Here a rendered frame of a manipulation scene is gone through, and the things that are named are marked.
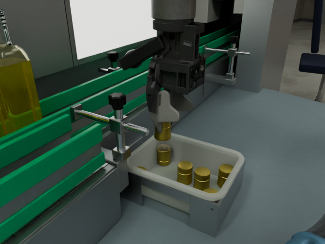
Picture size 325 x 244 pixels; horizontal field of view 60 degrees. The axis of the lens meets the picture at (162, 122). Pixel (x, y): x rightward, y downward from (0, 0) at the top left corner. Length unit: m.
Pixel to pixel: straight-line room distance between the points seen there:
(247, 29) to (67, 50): 0.74
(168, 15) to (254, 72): 0.83
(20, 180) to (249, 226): 0.42
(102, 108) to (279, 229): 0.44
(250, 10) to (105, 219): 0.95
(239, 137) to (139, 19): 0.50
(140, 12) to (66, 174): 0.67
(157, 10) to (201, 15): 0.95
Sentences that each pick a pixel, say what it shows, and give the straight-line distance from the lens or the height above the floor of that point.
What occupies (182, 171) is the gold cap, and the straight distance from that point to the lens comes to 0.62.
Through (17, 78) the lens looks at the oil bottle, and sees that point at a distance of 0.50.
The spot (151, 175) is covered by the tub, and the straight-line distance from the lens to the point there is 0.56.
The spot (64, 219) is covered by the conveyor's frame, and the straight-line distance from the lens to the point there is 0.47.
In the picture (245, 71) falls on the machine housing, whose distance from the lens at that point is 1.26.
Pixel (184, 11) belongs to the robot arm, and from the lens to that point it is 0.47.
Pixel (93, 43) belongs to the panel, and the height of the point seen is 1.02.
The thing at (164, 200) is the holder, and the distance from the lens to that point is 0.58.
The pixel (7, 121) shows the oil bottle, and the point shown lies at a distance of 0.50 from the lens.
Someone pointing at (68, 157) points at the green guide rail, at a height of 0.94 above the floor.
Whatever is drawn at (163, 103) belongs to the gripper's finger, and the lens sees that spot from 0.52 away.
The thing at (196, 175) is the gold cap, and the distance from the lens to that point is 0.61.
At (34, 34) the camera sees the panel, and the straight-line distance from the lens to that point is 0.69.
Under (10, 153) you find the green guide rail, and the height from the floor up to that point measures 0.95.
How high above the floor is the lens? 1.18
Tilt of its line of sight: 27 degrees down
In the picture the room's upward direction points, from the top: straight up
